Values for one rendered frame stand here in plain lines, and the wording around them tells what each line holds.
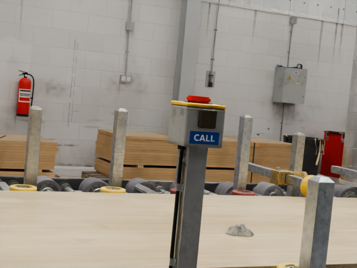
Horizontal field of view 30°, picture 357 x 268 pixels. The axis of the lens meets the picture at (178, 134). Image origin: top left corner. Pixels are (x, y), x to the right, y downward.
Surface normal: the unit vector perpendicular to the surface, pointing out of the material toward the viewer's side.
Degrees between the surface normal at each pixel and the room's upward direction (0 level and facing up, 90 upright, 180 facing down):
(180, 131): 90
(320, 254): 90
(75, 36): 90
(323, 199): 90
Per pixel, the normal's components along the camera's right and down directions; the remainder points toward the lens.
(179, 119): -0.91, -0.06
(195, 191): 0.40, 0.10
